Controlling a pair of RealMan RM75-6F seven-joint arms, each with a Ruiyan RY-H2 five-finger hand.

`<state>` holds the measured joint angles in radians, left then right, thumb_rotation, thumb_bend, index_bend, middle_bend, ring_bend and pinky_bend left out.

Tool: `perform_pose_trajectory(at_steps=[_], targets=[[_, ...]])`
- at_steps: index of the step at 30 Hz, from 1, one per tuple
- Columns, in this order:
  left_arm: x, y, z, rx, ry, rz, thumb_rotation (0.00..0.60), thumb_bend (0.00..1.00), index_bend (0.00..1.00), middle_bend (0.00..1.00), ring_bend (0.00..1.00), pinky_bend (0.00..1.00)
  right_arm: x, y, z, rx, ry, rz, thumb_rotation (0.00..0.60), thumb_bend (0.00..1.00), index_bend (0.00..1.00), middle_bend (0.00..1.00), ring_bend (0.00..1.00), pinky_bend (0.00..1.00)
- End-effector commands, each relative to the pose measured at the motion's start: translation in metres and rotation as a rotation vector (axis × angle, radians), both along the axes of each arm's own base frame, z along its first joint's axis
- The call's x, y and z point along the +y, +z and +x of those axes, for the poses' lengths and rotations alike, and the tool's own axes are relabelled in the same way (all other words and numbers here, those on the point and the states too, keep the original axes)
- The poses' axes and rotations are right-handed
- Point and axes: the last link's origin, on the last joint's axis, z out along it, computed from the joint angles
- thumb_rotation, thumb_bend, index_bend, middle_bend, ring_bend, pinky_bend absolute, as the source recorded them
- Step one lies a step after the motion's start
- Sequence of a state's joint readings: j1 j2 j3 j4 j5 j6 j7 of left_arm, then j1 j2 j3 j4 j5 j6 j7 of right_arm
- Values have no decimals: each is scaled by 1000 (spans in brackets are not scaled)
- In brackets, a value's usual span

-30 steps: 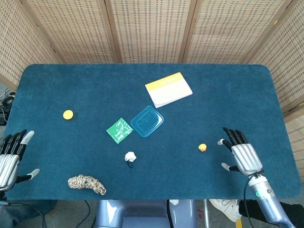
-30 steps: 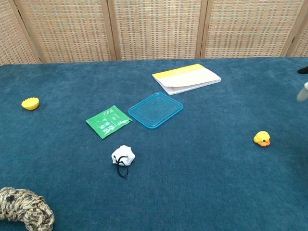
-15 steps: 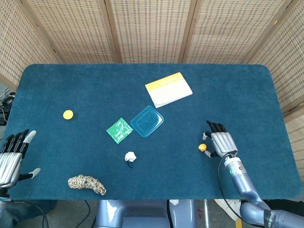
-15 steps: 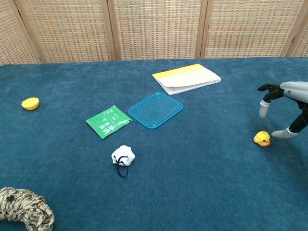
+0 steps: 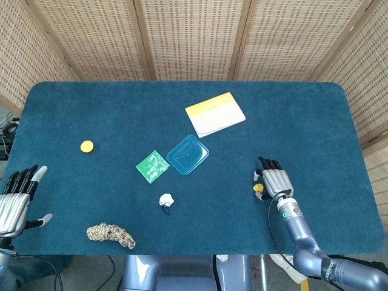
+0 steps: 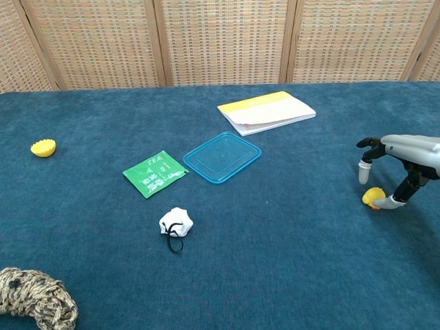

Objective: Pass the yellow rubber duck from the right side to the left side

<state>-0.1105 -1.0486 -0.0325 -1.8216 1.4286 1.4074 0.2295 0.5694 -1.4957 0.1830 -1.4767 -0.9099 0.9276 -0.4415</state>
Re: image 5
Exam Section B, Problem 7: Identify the green tea packet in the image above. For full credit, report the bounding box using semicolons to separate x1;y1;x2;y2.
135;149;171;184

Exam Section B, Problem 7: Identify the dark velcro strap with print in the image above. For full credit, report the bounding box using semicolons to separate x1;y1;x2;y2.
321;257;336;284

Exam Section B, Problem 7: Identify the black cables and equipment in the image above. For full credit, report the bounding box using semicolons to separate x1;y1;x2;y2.
0;116;21;161

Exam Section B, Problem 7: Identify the white crumpled mask black loop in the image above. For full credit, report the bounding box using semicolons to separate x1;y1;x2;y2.
159;193;175;215

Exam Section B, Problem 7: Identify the white shoe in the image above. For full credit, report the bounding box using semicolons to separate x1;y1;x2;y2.
269;253;307;284

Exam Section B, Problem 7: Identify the yellow eggshell cup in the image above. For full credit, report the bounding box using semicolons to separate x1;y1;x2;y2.
80;139;95;155

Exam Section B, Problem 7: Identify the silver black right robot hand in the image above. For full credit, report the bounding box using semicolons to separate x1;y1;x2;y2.
253;156;295;201

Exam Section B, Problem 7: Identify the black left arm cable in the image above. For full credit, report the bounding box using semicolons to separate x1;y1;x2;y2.
13;253;64;291

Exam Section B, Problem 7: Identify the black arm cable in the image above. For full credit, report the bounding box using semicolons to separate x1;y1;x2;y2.
13;253;64;291
266;190;304;275

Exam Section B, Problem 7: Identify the yellow and white notebook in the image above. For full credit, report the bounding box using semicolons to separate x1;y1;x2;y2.
184;92;247;139

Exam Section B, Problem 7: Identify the blue-grey robot torso base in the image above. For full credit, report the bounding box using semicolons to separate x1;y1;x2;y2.
121;254;252;291

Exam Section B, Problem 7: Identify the camouflage rope bundle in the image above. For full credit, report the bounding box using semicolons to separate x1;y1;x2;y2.
86;222;136;250

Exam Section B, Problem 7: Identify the blue transparent plastic lid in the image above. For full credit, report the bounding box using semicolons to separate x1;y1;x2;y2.
166;134;210;176

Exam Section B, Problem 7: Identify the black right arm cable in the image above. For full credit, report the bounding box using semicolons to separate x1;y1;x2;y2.
266;190;304;275

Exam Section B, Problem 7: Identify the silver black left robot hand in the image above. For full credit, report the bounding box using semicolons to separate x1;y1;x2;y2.
0;164;54;239

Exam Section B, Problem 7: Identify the blue carpet table mat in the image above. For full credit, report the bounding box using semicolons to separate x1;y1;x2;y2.
6;81;386;256

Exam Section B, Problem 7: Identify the woven wooden folding screen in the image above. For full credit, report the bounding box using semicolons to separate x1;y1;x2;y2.
0;0;388;231

